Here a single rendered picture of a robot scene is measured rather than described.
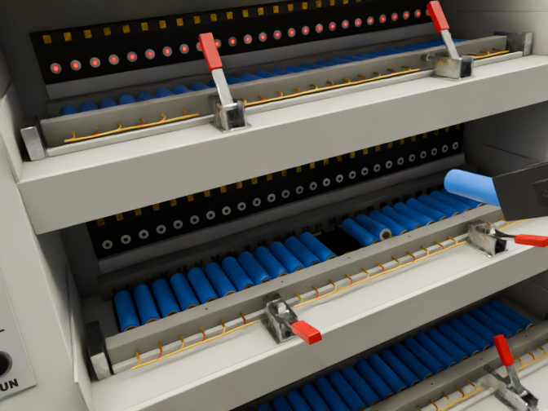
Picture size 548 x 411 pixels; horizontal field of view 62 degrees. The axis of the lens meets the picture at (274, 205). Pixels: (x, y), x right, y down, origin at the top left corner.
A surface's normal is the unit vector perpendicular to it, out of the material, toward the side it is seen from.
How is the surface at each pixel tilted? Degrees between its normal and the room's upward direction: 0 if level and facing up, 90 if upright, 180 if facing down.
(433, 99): 111
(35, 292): 90
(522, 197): 90
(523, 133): 90
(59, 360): 90
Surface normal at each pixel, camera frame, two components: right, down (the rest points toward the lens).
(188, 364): -0.10, -0.90
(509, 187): -0.90, 0.26
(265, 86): 0.42, 0.36
